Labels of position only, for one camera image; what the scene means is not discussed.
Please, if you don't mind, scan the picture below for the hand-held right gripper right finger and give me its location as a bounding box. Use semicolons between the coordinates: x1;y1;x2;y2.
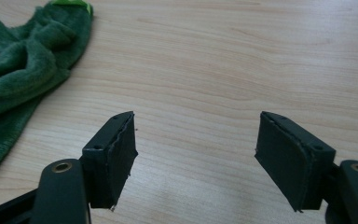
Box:
254;110;337;213

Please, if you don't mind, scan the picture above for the green plush cloth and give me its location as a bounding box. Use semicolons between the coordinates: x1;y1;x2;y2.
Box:
0;0;94;184

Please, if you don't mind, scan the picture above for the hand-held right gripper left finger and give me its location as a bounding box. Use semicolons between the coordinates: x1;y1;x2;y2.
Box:
79;110;139;210

